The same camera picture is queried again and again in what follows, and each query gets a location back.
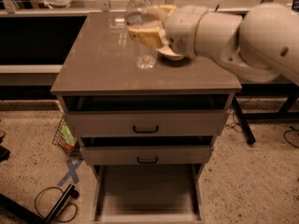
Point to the black table leg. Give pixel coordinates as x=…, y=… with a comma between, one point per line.
x=244, y=124

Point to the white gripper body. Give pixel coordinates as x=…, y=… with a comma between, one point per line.
x=181, y=30

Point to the black stand leg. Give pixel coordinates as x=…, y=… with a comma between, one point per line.
x=63, y=210

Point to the white paper bowl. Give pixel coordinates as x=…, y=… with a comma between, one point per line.
x=170, y=54

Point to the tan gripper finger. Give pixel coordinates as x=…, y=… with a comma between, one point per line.
x=164, y=11
x=150, y=37

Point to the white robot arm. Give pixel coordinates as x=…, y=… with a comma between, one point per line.
x=258, y=47

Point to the top grey drawer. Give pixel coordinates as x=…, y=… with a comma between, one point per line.
x=150, y=115

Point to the blue tape cross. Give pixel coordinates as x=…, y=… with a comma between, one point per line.
x=71, y=173

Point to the bottom grey open drawer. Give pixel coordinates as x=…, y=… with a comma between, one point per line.
x=147, y=194

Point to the clear plastic water bottle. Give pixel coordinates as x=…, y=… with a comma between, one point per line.
x=137, y=14

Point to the wire basket with items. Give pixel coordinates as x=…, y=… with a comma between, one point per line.
x=65, y=141

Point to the grey drawer cabinet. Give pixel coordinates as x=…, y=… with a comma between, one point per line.
x=102, y=63

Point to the middle grey drawer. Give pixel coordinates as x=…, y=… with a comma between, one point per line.
x=147, y=150

